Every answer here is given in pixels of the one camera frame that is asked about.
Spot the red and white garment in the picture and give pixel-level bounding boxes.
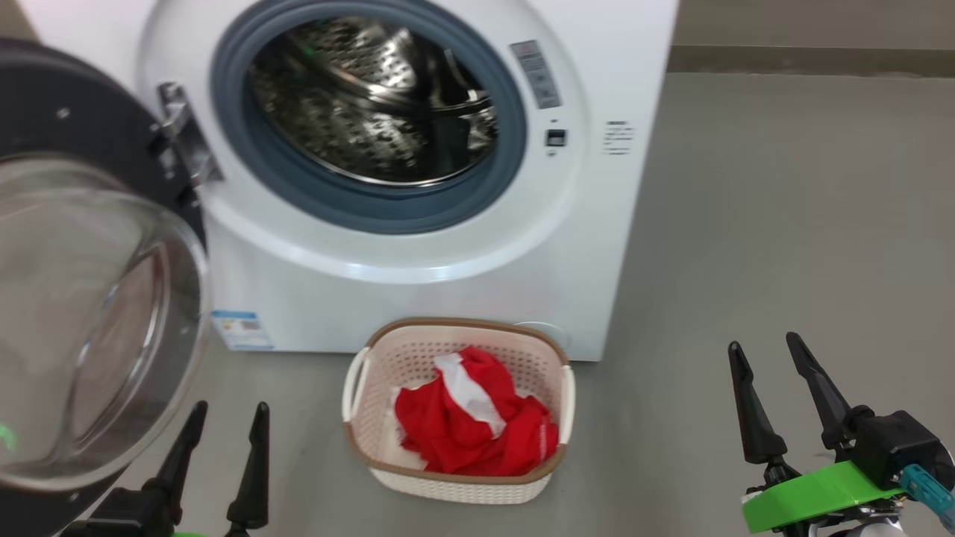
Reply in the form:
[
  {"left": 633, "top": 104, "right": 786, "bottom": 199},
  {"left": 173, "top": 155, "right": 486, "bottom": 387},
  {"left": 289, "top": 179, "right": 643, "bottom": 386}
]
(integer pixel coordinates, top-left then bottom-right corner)
[{"left": 393, "top": 345, "right": 560, "bottom": 477}]

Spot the white front-load washing machine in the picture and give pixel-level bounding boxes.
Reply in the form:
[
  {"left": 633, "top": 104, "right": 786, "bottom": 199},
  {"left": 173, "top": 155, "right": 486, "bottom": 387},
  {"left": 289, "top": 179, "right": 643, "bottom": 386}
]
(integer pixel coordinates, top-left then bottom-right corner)
[{"left": 19, "top": 0, "right": 680, "bottom": 362}]

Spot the black round glass washer door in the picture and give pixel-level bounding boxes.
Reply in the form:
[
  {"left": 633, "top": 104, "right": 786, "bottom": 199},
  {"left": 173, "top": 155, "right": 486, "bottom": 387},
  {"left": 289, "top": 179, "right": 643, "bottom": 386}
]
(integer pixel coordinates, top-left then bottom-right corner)
[{"left": 0, "top": 37, "right": 213, "bottom": 537}]

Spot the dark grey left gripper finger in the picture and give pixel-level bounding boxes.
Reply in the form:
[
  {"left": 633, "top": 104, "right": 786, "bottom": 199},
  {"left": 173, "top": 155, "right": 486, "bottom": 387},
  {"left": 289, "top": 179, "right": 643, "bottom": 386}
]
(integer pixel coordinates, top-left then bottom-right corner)
[
  {"left": 153, "top": 401, "right": 210, "bottom": 523},
  {"left": 226, "top": 402, "right": 271, "bottom": 532}
]

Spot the grey baseboard strip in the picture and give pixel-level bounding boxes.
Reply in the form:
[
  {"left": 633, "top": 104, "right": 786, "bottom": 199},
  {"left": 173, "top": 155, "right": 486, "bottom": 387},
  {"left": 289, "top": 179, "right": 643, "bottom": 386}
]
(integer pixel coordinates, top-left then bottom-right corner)
[{"left": 666, "top": 45, "right": 955, "bottom": 78}]

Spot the cream perforated laundry basket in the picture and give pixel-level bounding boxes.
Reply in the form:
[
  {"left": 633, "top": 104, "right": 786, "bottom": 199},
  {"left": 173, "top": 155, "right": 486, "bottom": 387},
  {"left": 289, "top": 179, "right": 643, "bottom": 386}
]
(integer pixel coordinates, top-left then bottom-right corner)
[{"left": 342, "top": 318, "right": 576, "bottom": 505}]

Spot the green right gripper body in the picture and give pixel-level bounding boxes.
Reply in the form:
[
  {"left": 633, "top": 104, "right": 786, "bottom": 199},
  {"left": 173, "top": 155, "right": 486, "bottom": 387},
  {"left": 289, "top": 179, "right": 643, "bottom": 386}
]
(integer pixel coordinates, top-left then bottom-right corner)
[{"left": 741, "top": 460, "right": 907, "bottom": 534}]

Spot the blue energy label sticker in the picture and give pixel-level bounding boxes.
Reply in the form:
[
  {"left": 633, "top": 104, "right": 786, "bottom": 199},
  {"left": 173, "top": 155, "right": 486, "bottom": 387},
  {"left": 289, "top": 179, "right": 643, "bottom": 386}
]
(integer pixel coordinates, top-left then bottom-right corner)
[{"left": 211, "top": 310, "right": 275, "bottom": 351}]

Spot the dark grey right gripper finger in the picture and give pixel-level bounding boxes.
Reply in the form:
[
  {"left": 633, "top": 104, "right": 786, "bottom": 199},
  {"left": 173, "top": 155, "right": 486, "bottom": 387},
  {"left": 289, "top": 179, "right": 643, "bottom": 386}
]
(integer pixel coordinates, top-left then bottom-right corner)
[
  {"left": 786, "top": 332, "right": 855, "bottom": 448},
  {"left": 727, "top": 341, "right": 789, "bottom": 465}
]

